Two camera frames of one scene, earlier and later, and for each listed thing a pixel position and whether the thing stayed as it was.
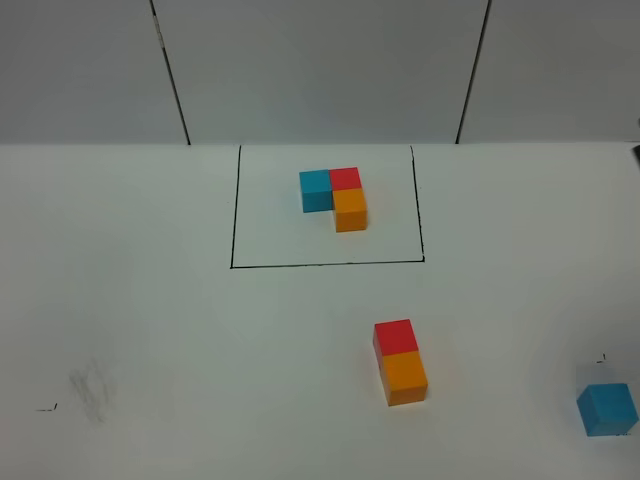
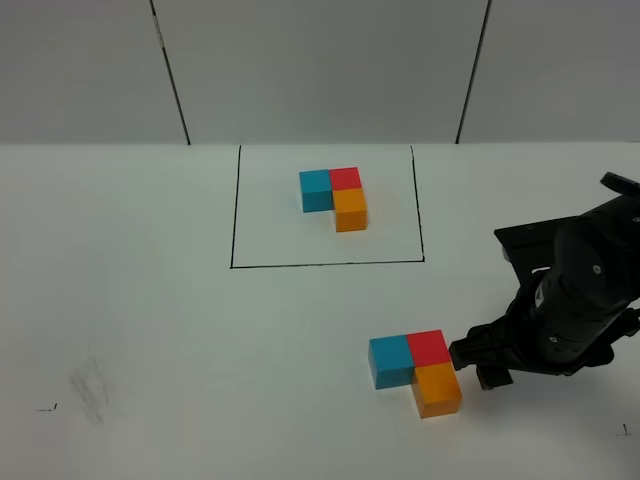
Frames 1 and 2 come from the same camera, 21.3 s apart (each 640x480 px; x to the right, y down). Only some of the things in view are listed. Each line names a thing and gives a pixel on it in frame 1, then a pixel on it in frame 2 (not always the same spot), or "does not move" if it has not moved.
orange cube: x=402 y=372 → x=436 y=389
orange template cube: x=350 y=212 does not move
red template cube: x=345 y=178 does not move
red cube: x=394 y=337 → x=428 y=348
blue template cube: x=316 y=190 does not move
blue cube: x=607 y=409 → x=391 y=361
